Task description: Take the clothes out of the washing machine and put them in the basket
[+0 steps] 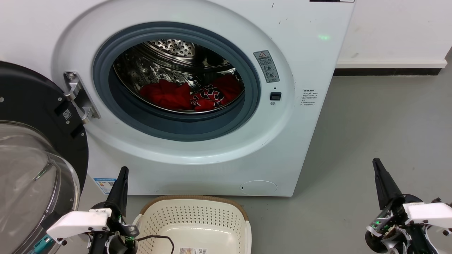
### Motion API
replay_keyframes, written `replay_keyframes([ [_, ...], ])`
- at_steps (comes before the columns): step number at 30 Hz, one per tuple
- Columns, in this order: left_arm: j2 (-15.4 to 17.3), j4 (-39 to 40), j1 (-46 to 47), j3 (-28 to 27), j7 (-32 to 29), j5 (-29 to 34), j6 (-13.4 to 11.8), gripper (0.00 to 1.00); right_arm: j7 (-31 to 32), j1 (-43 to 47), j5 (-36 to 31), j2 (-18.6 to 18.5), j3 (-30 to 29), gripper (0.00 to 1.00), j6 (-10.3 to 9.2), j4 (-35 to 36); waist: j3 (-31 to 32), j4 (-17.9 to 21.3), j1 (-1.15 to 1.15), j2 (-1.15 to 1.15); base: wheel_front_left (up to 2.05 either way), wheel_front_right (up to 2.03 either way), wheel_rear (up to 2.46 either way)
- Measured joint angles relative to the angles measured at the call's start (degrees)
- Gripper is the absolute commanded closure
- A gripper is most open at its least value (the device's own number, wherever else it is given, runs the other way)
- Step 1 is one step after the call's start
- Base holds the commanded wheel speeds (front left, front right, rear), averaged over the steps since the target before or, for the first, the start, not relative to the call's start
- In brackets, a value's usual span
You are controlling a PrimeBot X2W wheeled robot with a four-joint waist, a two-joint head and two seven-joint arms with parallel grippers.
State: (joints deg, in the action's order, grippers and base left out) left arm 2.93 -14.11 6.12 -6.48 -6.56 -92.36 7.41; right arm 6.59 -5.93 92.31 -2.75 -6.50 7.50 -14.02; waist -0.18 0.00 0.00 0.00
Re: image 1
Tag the QR code sticker on door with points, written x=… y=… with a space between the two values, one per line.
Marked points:
x=67 y=114

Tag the grey rubber door gasket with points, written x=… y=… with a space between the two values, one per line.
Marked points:
x=176 y=128

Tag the white front-load washing machine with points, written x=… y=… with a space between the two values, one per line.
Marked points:
x=303 y=63

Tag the grey warning sticker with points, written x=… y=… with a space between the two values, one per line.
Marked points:
x=266 y=66

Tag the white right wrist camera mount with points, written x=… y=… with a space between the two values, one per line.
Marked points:
x=429 y=213

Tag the black wall baseboard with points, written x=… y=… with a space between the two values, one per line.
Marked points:
x=386 y=71

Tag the red patterned clothing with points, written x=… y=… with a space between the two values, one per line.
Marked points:
x=169 y=95

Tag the black door latch socket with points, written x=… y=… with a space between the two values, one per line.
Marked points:
x=275 y=96

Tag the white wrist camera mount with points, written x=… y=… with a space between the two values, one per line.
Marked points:
x=429 y=213
x=79 y=223

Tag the steel washing machine drum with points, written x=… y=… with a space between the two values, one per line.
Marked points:
x=166 y=60

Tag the printed barcode label sticker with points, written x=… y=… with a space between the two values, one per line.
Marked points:
x=193 y=251

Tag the small printed text label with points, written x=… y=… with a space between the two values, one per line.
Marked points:
x=309 y=97

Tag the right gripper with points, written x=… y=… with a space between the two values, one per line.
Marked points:
x=395 y=229

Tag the cream perforated laundry basket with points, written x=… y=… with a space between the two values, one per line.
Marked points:
x=197 y=220

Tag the silver metal door hinge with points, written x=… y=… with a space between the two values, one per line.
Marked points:
x=79 y=98

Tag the teal connector on left arm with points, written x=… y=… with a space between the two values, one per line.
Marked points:
x=43 y=244

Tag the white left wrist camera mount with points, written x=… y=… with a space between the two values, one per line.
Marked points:
x=79 y=223

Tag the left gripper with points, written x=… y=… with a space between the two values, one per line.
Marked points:
x=118 y=233

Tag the washer door with glass bowl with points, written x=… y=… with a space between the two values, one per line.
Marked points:
x=31 y=165

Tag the round filter cover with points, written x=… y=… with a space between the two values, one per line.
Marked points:
x=258 y=187

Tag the blue energy label sticker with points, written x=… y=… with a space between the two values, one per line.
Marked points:
x=105 y=185

